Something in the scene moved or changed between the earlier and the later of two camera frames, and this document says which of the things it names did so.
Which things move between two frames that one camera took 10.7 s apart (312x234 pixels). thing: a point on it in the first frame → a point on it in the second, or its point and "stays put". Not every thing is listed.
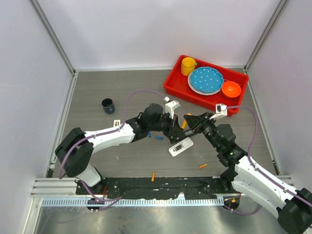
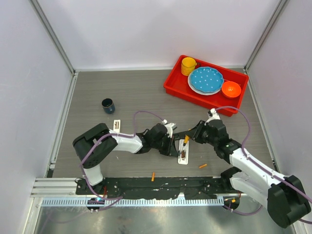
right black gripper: (197, 122) → (193, 132)
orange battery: (153, 176) stays put
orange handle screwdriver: (184, 123) → (186, 138)
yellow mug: (188, 64) stays put
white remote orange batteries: (116, 122) stays put
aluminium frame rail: (55, 187) stays put
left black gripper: (175, 130) → (173, 152)
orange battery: (203, 165) stays put
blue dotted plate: (207, 79) stays put
